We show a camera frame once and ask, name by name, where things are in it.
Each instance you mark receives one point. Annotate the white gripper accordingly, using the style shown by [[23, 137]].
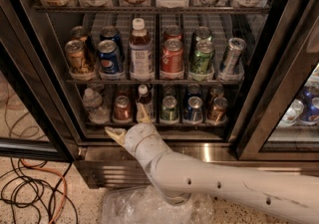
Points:
[[139, 137]]

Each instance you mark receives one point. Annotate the clear water bottle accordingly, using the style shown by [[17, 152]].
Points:
[[95, 105]]

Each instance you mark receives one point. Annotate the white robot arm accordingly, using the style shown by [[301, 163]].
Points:
[[176, 176]]

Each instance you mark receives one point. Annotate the copper can bottom shelf front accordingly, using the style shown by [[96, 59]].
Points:
[[122, 109]]

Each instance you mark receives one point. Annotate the small tea bottle bottom shelf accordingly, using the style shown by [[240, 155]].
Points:
[[145, 99]]

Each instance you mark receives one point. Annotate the green can bottom shelf front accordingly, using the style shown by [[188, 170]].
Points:
[[169, 109]]

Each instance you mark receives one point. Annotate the blue can bottom shelf front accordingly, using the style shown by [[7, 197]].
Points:
[[193, 110]]

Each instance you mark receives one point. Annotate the tall tea bottle white cap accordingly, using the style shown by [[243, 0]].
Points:
[[141, 53]]

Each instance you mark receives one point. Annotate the bronze can bottom shelf front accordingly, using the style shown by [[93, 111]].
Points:
[[218, 109]]

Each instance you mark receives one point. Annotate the gold brown can middle shelf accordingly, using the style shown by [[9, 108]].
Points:
[[78, 57]]

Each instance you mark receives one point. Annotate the open fridge door left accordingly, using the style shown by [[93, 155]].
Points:
[[28, 77]]

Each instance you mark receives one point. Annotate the right fridge glass door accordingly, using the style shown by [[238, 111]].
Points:
[[282, 54]]

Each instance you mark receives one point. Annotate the blue pepsi can front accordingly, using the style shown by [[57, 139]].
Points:
[[110, 57]]

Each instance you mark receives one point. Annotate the clear plastic bag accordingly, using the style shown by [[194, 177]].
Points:
[[144, 205]]

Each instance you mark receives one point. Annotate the red soda can front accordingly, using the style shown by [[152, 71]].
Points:
[[171, 60]]

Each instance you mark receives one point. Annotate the green soda can front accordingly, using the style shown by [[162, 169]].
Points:
[[201, 58]]

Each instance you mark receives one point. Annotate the blue can middle rear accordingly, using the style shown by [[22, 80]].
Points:
[[113, 33]]

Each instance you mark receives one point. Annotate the red can middle rear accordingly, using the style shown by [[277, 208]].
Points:
[[172, 32]]

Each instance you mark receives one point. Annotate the dark can middle rear left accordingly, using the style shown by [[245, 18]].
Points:
[[81, 33]]

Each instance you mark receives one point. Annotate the green can middle rear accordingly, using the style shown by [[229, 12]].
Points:
[[200, 33]]

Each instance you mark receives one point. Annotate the silver slim can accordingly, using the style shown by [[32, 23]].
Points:
[[234, 49]]

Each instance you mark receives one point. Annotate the blue can behind right door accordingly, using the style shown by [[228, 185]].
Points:
[[310, 114]]

